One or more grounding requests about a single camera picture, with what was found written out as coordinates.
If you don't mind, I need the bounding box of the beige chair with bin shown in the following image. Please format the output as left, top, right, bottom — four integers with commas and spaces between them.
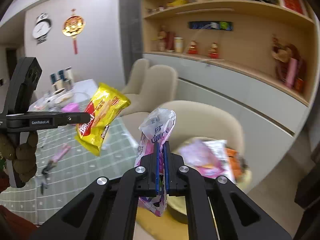
121, 100, 246, 160

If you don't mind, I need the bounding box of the lilac snack wrapper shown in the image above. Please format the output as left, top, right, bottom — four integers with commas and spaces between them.
176, 139, 235, 182

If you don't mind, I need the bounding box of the red flower bouquet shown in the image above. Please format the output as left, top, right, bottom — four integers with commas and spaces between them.
271, 35, 306, 93

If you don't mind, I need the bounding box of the yellow trash bag liner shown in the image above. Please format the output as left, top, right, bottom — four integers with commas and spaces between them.
167, 168, 252, 220

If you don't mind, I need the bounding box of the orange plastic bag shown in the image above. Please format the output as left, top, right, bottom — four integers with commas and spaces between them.
226, 148, 243, 180

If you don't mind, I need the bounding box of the white pink snack wrapper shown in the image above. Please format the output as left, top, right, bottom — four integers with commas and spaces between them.
135, 108, 176, 217

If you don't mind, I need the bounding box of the dark blue thermos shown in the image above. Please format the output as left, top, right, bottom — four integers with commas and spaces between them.
50, 73, 57, 84

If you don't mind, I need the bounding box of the pink tin box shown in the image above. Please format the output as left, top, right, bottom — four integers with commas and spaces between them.
61, 102, 80, 113

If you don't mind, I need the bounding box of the red framed picture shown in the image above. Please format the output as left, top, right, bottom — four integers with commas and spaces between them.
278, 0, 308, 16

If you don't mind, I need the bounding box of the wooden wall shelf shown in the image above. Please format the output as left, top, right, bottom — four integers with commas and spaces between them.
142, 0, 317, 105

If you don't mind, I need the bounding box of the panda wall clock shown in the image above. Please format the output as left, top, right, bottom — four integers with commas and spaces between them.
32, 12, 52, 44

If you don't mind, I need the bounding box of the cream tumbler cup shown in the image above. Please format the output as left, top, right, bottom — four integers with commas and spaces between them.
174, 37, 184, 53

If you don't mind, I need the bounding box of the black power strip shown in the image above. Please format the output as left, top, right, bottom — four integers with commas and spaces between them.
188, 21, 233, 31

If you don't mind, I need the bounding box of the yellow chip bag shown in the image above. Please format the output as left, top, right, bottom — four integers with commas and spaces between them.
75, 82, 131, 156

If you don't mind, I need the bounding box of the left gloved hand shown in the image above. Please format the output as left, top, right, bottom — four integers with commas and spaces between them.
1, 131, 38, 183

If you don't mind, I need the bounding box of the grey cabinet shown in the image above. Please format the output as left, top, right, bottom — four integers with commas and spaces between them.
143, 53, 309, 191

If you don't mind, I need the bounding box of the gold red chinese ornament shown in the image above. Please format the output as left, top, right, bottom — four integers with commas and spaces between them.
62, 8, 86, 55

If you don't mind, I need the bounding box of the white mug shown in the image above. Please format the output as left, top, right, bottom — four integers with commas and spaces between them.
52, 79, 64, 91

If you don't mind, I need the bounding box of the beige far chair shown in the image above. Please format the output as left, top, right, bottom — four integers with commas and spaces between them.
121, 59, 150, 94

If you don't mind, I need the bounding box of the left red figurine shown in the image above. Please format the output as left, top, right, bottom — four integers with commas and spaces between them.
188, 41, 199, 55

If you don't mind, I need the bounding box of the beige middle chair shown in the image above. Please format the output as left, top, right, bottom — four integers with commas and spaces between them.
120, 64, 178, 116

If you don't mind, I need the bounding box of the large white bowl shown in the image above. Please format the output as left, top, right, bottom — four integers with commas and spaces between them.
55, 92, 74, 108

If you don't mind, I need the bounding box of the black silver wrapper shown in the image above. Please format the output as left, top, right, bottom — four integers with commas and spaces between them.
41, 160, 56, 176

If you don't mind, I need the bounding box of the white thermos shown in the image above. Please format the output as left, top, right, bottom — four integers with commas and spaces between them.
65, 66, 74, 82

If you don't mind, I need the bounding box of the red figurine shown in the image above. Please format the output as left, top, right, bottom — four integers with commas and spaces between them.
188, 41, 199, 55
208, 42, 219, 59

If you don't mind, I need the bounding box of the green grid tablecloth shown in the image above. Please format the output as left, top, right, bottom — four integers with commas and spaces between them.
1, 118, 137, 225

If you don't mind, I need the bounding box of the right red figurine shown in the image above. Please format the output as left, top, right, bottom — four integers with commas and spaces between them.
208, 42, 219, 59

